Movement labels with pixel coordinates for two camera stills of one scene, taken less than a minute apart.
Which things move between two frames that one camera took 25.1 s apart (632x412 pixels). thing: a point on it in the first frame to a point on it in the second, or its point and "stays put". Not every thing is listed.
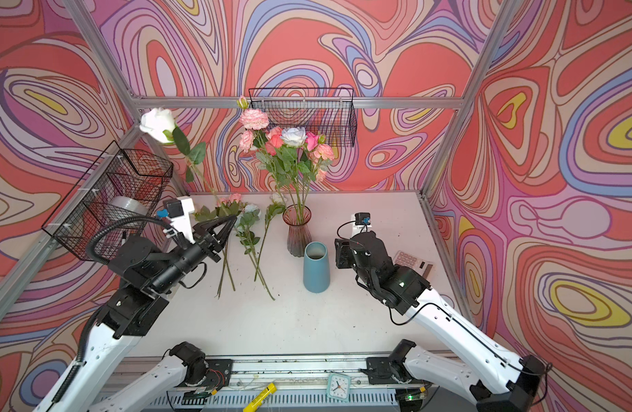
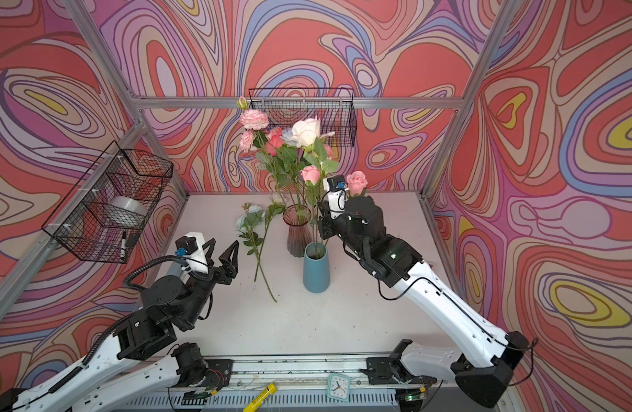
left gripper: [209, 247] to [223, 275]
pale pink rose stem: [232, 205] to [357, 182]
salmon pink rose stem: [275, 140] stays put
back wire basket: [329, 112] stays put
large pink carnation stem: [252, 121] stays put
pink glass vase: [299, 233] stays put
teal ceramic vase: [316, 267] stays put
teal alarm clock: [338, 387] stays put
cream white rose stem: [160, 124] to [306, 134]
